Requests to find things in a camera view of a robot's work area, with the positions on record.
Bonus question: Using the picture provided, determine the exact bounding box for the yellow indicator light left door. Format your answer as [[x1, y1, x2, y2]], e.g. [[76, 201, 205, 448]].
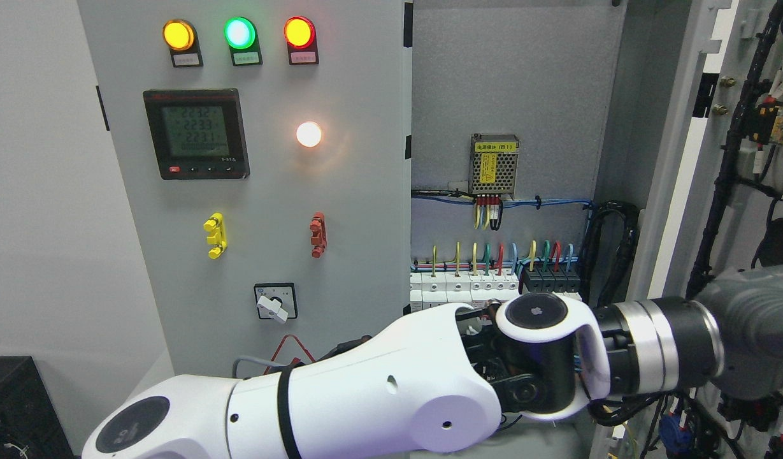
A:
[[162, 18, 204, 69]]

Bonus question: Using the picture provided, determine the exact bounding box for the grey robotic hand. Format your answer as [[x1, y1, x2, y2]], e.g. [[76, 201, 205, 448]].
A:
[[696, 265, 783, 399]]

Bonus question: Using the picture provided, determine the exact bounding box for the red terminal connector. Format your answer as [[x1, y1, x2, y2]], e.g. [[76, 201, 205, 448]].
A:
[[309, 212, 327, 259]]

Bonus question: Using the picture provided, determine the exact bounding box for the black corrugated cable conduit right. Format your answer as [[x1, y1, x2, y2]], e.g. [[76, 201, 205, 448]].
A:
[[579, 200, 642, 307]]

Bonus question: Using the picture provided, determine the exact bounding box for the white rotary selector switch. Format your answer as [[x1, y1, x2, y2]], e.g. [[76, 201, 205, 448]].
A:
[[254, 282, 298, 324]]

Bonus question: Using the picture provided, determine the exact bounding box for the metal mesh power supply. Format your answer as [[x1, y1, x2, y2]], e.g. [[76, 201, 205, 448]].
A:
[[469, 133, 521, 196]]

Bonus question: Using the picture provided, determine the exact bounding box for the red indicator light left door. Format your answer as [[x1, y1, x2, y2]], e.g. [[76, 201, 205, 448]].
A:
[[284, 17, 320, 65]]

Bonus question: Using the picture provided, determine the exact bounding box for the black digital power meter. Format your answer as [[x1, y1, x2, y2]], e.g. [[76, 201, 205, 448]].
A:
[[143, 88, 250, 180]]

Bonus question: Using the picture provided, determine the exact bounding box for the white socket breaker row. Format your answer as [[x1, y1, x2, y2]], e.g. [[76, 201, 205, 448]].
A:
[[410, 268, 520, 312]]

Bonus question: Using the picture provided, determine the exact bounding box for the yellow terminal connector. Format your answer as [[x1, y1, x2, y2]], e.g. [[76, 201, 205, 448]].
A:
[[203, 212, 227, 259]]

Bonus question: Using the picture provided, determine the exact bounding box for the green indicator light left door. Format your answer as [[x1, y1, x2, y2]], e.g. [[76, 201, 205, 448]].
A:
[[224, 17, 263, 66]]

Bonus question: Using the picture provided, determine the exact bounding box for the grey cabinet door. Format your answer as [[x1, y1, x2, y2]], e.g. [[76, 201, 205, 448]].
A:
[[605, 0, 783, 459], [78, 1, 412, 377]]

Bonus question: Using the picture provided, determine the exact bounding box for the white indicator light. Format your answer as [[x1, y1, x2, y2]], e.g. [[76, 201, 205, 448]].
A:
[[296, 121, 322, 148]]

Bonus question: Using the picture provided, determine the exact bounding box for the red electric hazard warning sticker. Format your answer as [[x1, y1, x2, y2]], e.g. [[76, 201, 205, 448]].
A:
[[269, 333, 316, 365]]

